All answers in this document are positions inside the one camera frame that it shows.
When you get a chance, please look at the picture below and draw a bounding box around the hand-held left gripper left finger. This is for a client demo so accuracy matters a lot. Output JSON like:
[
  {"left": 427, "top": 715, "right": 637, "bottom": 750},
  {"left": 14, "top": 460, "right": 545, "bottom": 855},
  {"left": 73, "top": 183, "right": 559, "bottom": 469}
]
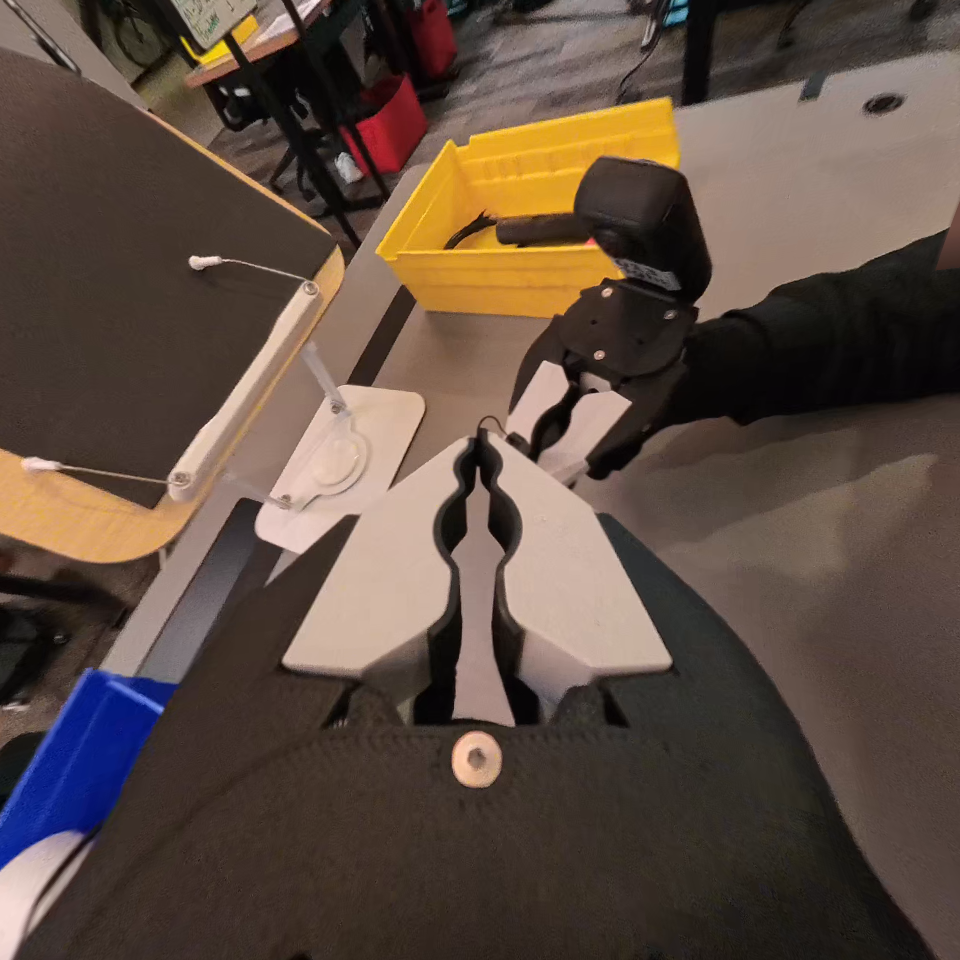
[{"left": 281, "top": 437, "right": 483, "bottom": 725}]

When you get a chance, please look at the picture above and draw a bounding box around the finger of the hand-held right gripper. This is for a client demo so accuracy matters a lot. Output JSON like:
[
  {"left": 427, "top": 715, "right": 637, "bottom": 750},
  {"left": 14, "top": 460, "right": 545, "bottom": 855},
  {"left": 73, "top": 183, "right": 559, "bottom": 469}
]
[
  {"left": 536, "top": 388, "right": 633, "bottom": 487},
  {"left": 506, "top": 360, "right": 580, "bottom": 451}
]

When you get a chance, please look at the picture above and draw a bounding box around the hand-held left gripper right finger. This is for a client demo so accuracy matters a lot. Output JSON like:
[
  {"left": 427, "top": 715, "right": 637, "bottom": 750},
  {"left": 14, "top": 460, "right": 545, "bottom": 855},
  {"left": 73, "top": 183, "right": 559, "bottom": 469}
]
[{"left": 480, "top": 433, "right": 674, "bottom": 725}]

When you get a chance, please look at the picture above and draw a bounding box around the yellow plastic bin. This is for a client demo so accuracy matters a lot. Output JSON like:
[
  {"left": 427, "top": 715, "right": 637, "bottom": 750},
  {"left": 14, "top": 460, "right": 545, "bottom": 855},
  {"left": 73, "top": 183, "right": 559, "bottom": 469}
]
[{"left": 375, "top": 97, "right": 682, "bottom": 320}]

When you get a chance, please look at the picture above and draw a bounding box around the blue plastic bin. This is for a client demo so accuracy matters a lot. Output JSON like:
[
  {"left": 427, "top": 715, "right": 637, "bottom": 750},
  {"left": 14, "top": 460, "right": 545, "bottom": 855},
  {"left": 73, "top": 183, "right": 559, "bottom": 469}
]
[{"left": 0, "top": 667, "right": 181, "bottom": 871}]

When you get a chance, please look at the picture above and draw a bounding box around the person's right forearm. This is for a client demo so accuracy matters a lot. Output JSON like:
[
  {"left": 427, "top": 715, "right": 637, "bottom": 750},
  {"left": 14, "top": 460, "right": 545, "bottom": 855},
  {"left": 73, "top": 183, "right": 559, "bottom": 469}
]
[{"left": 746, "top": 228, "right": 960, "bottom": 429}]

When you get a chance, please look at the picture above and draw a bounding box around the black oblong object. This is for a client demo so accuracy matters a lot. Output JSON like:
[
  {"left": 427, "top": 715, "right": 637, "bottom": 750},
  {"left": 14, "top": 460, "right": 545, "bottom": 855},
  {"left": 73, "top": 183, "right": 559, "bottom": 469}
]
[{"left": 495, "top": 213, "right": 594, "bottom": 249}]

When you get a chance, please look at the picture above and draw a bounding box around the black table leg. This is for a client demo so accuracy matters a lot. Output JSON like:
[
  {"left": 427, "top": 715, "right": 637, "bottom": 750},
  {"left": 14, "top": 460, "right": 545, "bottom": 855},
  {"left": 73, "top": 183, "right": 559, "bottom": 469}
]
[{"left": 678, "top": 0, "right": 721, "bottom": 106}]

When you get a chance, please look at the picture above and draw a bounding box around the wooden board with black mat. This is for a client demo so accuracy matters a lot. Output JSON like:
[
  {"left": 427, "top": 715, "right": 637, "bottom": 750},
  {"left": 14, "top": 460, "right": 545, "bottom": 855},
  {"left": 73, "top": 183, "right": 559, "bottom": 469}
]
[{"left": 0, "top": 46, "right": 346, "bottom": 564}]

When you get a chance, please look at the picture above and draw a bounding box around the long wooden table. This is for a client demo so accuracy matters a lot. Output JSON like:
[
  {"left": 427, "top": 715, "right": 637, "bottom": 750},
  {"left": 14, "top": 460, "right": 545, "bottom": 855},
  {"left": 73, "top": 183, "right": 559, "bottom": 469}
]
[{"left": 183, "top": 0, "right": 339, "bottom": 91}]

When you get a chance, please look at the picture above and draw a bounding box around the white bottle with black cap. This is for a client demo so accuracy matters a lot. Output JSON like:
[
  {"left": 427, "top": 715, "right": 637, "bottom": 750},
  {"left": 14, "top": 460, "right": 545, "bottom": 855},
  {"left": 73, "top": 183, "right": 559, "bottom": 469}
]
[{"left": 0, "top": 828, "right": 95, "bottom": 960}]

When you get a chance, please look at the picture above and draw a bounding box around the white sign board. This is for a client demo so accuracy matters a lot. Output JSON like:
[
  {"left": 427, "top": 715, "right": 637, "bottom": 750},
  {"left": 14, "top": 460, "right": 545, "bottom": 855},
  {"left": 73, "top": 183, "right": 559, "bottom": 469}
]
[{"left": 168, "top": 0, "right": 260, "bottom": 50}]

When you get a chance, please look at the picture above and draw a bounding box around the black cable bundle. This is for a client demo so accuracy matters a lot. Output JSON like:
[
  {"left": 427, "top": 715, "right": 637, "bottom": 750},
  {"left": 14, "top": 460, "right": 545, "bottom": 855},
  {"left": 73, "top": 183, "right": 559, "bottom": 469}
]
[{"left": 442, "top": 210, "right": 500, "bottom": 252}]

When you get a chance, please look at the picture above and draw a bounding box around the black metal frame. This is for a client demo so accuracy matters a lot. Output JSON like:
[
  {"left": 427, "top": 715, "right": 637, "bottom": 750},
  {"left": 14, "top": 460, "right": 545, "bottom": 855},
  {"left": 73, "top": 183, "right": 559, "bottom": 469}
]
[{"left": 0, "top": 573, "right": 129, "bottom": 710}]

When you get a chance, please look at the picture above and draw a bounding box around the wire page holder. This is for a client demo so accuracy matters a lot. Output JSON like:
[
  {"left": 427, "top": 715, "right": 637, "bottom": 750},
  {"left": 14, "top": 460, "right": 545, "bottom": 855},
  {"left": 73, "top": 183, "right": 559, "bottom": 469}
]
[
  {"left": 187, "top": 255, "right": 316, "bottom": 294},
  {"left": 21, "top": 457, "right": 181, "bottom": 485}
]

